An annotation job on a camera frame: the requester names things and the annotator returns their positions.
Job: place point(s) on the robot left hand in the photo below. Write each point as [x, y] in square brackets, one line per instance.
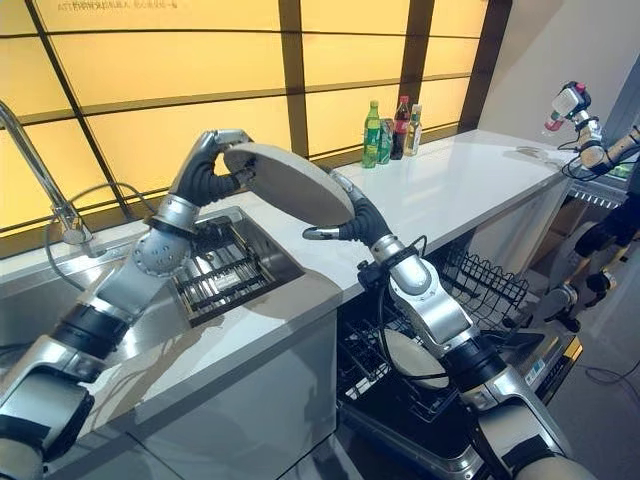
[206, 175]

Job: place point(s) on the round beige plate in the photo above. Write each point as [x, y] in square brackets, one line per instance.
[290, 186]

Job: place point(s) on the chrome kitchen faucet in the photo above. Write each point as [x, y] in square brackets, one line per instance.
[47, 170]

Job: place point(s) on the beige plate in rack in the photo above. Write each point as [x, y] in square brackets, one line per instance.
[417, 357]

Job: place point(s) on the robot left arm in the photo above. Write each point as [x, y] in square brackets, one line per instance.
[95, 320]

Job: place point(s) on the cola bottle red cap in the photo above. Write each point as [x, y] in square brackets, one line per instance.
[400, 129]

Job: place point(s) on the black sink drying rack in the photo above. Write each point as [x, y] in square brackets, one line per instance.
[225, 272]

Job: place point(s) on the green drink can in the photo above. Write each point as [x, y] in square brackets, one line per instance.
[385, 141]

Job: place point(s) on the white kitchen counter cabinet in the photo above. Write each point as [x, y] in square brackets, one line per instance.
[320, 260]

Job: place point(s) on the green soda bottle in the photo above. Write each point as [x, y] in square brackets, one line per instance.
[371, 134]

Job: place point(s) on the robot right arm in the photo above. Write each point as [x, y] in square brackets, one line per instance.
[450, 340]

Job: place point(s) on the yellow tea bottle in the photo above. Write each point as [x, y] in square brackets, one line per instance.
[413, 131]

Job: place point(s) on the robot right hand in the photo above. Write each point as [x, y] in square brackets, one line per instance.
[364, 214]

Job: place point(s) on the stainless steel sink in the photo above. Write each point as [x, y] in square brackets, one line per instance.
[150, 280]

